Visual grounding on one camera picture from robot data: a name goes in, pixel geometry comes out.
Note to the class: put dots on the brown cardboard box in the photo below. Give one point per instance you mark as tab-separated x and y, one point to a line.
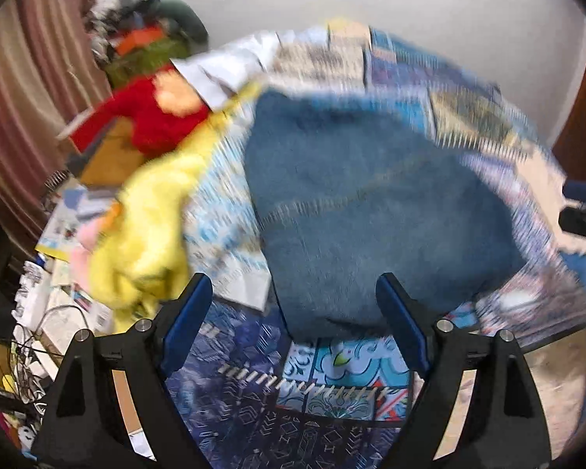
110	161

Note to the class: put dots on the pile of mixed clothes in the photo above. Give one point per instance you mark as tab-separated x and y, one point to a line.
146	56

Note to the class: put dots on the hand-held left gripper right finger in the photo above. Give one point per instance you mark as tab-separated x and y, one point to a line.
403	322

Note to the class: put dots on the blue patchwork printed blanket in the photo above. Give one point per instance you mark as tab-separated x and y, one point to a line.
244	400

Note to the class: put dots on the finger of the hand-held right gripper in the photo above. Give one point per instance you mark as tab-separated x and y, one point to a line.
583	222

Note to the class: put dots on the red plush toy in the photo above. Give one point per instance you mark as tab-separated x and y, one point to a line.
151	112

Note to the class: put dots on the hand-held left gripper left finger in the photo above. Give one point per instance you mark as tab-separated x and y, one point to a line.
188	317

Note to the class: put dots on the striped brown curtain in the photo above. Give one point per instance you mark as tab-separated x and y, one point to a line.
24	83

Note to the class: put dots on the blue denim jeans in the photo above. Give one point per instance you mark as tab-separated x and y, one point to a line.
371	195

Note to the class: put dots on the yellow fuzzy cloth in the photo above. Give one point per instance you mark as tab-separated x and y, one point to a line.
146	215

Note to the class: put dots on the white cloth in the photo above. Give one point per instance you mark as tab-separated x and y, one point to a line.
224	66

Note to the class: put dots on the pile of papers and books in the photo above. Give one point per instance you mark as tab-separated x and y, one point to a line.
63	234

